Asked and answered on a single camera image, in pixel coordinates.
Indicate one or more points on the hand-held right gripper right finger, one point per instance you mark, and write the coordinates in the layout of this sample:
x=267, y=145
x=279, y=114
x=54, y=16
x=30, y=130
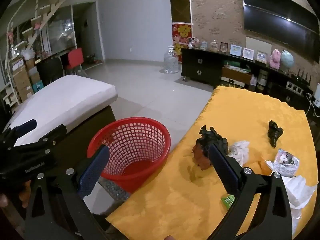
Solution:
x=222, y=167

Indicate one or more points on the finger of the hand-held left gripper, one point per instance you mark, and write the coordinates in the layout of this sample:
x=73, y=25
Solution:
x=56, y=131
x=26, y=126

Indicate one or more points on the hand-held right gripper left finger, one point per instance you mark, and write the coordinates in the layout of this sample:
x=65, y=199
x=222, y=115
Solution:
x=92, y=172

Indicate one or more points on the white tissue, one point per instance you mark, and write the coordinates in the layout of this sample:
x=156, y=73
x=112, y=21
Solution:
x=240, y=151

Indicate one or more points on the brown and dark wrapper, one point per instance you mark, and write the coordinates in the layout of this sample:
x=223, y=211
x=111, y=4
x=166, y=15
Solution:
x=202, y=152

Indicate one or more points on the green snack packet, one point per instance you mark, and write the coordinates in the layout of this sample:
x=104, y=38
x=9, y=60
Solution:
x=227, y=200

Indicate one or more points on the red plastic mesh basket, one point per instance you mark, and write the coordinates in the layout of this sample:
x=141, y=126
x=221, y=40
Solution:
x=130, y=172

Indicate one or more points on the black plastic bag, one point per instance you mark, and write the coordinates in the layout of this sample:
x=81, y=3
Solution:
x=275, y=132

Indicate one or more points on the cartoon printed packet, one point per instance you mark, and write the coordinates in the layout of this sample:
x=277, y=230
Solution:
x=286, y=161

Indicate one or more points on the white paper sheet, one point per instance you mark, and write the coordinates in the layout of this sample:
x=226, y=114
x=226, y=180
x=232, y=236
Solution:
x=297, y=190

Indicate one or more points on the clear plastic bag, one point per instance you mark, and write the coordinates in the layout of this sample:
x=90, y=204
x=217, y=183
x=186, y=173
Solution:
x=297, y=221

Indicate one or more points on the person's right hand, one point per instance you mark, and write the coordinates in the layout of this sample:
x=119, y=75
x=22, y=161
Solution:
x=170, y=237

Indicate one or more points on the white cushioned sofa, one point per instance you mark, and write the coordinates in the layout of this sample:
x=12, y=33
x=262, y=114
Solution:
x=62, y=97

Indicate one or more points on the teal printed box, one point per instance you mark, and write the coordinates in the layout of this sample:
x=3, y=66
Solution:
x=37, y=86

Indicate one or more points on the stack of cardboard boxes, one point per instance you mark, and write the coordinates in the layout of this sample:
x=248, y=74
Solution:
x=21, y=77

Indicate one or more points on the yellow tablecloth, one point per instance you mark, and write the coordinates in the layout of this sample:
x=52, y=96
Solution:
x=175, y=205

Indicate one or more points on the black chair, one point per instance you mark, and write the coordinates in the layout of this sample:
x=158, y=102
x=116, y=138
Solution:
x=50, y=70

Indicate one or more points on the white plastic bag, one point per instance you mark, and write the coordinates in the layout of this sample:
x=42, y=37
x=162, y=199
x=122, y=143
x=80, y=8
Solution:
x=28, y=54

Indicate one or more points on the red chair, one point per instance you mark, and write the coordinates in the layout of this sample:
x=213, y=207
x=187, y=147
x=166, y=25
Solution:
x=75, y=57

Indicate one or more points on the colourful floor toys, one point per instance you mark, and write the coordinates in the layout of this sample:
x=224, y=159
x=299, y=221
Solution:
x=91, y=59

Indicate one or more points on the white media player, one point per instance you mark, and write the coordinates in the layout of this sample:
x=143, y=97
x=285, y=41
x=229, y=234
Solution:
x=228, y=80

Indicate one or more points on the white canister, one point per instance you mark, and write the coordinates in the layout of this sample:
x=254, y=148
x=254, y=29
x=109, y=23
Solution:
x=262, y=78

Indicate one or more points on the black television cabinet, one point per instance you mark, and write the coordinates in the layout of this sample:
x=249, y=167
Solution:
x=197, y=67

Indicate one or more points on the green box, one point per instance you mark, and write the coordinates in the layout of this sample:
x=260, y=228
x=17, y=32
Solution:
x=235, y=65

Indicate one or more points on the glass sliding door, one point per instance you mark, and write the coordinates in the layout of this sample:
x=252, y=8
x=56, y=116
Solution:
x=61, y=27

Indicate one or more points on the white power strip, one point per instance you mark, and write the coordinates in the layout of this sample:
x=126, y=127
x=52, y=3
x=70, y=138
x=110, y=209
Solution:
x=295, y=86

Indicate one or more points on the clear plastic water jug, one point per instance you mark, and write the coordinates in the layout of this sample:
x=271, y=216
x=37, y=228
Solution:
x=171, y=62

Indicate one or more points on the white upright device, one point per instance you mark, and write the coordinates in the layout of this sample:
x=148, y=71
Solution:
x=317, y=95

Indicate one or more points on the black router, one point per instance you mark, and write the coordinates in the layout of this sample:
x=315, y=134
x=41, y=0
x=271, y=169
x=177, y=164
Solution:
x=303, y=78

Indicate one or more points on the pink plush toy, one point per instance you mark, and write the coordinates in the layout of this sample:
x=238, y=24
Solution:
x=275, y=58

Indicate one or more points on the glass dome ornament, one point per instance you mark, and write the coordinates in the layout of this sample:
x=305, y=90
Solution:
x=214, y=45

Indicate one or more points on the blue house ornament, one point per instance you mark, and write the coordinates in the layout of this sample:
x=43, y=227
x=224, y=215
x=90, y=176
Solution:
x=203, y=45

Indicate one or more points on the pale blue globe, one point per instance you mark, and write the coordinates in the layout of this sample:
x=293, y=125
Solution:
x=287, y=58

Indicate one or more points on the cream board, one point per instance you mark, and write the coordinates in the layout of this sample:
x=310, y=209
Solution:
x=258, y=44

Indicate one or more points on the red festive poster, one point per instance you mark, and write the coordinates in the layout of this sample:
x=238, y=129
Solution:
x=183, y=31

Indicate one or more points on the white photo frame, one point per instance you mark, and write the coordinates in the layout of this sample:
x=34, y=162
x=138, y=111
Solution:
x=248, y=53

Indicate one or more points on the small light photo frame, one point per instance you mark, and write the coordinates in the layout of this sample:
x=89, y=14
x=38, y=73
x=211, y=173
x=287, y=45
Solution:
x=261, y=57

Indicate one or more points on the blue photo frame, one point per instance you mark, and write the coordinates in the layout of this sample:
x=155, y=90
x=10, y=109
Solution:
x=235, y=50

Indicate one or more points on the dark photo frame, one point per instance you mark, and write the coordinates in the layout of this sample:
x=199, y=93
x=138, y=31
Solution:
x=223, y=47

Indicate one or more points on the white round camera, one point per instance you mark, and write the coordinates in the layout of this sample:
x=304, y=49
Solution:
x=191, y=43

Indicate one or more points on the black wall television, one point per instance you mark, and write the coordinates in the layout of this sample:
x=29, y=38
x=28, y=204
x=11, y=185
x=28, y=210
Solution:
x=275, y=17

